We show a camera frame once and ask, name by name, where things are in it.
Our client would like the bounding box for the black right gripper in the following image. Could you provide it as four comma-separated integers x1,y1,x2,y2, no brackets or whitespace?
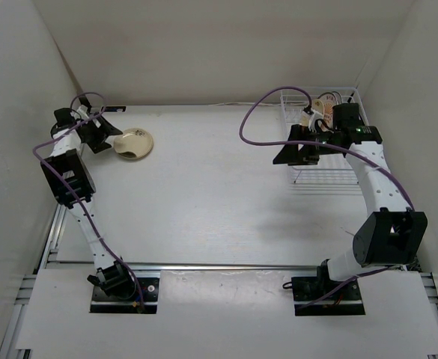
273,124,341,165

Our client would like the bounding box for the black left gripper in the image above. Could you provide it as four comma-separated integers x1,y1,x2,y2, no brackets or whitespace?
81,112,121,154

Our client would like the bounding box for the cream plate with dark print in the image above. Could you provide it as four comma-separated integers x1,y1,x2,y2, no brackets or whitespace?
113,128,153,159

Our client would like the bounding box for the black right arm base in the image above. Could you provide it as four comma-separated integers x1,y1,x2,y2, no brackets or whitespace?
282,277,365,316

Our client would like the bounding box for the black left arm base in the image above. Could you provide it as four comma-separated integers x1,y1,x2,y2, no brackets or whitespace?
89,277,159,315

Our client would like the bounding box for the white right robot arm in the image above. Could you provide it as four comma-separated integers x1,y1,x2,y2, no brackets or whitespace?
273,103,428,299

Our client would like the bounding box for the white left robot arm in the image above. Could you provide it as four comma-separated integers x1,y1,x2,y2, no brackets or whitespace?
33,105,138,301

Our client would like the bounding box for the black label sticker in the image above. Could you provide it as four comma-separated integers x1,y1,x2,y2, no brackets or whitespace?
104,106,127,113

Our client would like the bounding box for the cream plate with orange pattern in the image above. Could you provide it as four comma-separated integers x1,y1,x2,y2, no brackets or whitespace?
312,91,342,126

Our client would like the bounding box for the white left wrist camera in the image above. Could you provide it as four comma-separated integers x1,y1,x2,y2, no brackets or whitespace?
76,105,100,127

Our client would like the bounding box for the white wire dish rack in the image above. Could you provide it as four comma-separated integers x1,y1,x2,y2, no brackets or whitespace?
280,88,368,187

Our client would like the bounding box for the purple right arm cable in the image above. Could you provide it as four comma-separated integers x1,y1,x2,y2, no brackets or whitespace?
240,87,416,308

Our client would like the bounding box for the aluminium frame rail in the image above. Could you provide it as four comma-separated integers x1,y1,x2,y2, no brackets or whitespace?
40,261,317,271

